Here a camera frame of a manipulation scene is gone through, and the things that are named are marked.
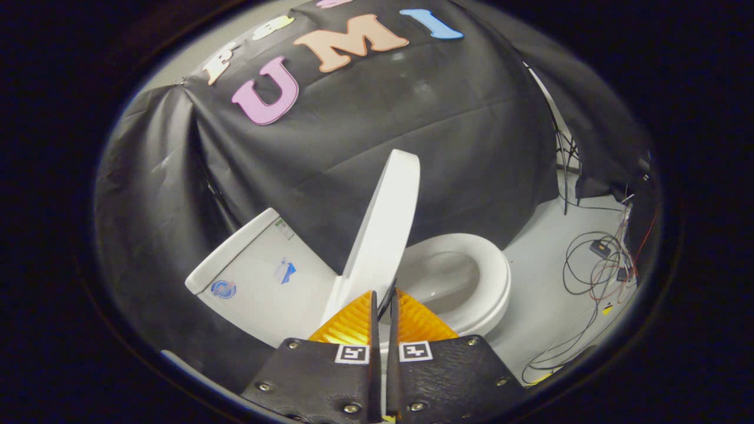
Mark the white toilet lid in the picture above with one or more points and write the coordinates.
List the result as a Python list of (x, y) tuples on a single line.
[(383, 224)]

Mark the white toilet seat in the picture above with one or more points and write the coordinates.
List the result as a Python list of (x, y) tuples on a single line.
[(499, 277)]

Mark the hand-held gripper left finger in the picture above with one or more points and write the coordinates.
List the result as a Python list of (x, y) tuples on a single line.
[(374, 365)]

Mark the white ceramic toilet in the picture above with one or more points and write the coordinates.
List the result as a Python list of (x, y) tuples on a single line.
[(259, 259)]

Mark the small black box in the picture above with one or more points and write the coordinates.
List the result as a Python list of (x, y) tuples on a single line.
[(601, 248)]

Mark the black backdrop cloth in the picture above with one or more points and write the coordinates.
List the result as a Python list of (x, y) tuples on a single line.
[(442, 147)]

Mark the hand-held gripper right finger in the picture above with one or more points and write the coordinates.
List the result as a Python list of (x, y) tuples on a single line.
[(393, 365)]

